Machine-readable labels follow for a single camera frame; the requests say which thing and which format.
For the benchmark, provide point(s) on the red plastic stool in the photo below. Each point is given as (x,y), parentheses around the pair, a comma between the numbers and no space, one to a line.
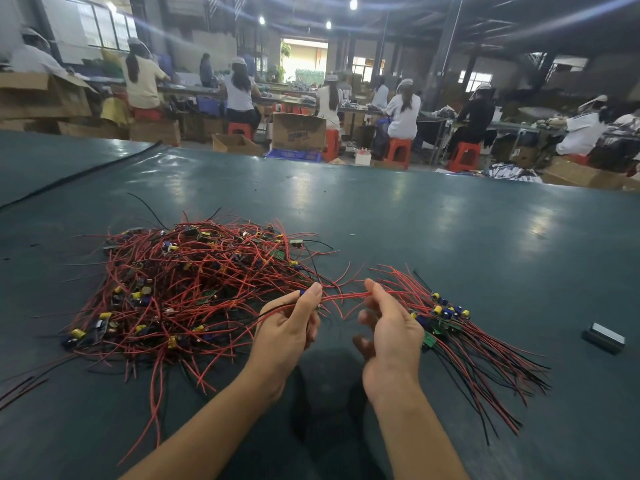
(464,157)
(147,114)
(331,145)
(399,151)
(240,130)
(578,160)

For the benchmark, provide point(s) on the person's right forearm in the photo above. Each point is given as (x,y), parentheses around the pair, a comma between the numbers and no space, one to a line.
(415,435)

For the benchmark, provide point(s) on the grid window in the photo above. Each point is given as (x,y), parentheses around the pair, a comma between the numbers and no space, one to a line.
(105,27)

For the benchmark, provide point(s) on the heap of black white items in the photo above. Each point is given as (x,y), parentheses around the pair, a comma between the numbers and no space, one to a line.
(513,173)

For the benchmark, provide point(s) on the blue plastic crate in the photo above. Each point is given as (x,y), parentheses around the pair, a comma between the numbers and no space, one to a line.
(294,154)

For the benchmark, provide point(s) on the person's left forearm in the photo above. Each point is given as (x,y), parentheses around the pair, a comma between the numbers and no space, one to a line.
(200,430)

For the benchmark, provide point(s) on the yellow sack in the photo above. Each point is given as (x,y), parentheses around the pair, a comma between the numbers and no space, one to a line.
(115,110)

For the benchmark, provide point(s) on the dark green table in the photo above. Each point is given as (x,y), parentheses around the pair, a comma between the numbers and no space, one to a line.
(520,245)

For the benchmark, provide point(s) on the person's right hand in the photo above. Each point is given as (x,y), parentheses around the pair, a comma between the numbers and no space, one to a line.
(392,340)

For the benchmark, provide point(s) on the large open cardboard box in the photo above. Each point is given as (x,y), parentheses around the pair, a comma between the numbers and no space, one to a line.
(45,95)

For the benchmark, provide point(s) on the person's left hand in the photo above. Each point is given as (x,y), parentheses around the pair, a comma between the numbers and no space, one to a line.
(285,340)

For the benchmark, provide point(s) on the small black grey block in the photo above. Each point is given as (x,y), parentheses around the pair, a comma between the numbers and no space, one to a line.
(604,338)

